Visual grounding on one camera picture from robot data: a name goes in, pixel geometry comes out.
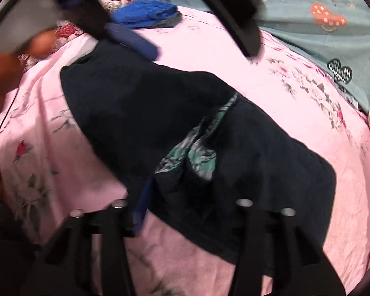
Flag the dark navy bear pants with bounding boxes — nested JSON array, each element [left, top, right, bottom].
[[60, 41, 336, 263]]

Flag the person's left hand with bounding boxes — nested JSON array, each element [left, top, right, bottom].
[[0, 29, 56, 112]]

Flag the blue folded garment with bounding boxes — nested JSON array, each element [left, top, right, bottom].
[[111, 0, 182, 29]]

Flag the red floral pillow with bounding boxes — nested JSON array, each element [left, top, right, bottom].
[[18, 0, 137, 72]]

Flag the pink floral bed sheet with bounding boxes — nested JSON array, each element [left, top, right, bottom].
[[0, 7, 370, 295]]

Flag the teal heart-print quilt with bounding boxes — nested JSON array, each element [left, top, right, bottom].
[[166, 0, 370, 111]]

